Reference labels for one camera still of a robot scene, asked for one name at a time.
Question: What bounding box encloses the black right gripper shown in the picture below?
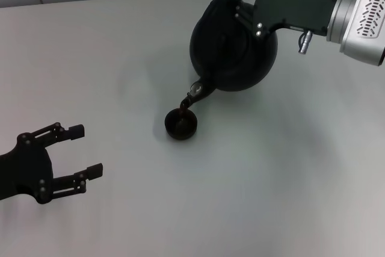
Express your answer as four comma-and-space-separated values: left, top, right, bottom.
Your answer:
234, 0, 337, 40

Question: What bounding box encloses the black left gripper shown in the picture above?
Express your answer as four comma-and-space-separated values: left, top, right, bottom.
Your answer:
0, 122, 103, 205

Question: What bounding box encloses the black cast iron teapot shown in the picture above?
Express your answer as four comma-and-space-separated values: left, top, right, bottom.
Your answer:
179, 0, 279, 111

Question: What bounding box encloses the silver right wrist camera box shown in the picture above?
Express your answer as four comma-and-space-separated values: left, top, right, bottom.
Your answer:
339, 0, 385, 67

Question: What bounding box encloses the small black teacup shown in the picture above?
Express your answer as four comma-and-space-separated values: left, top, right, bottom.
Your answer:
164, 108, 199, 141

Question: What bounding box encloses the right gripper silver cable plug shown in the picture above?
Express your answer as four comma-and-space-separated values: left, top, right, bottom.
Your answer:
297, 29, 314, 55

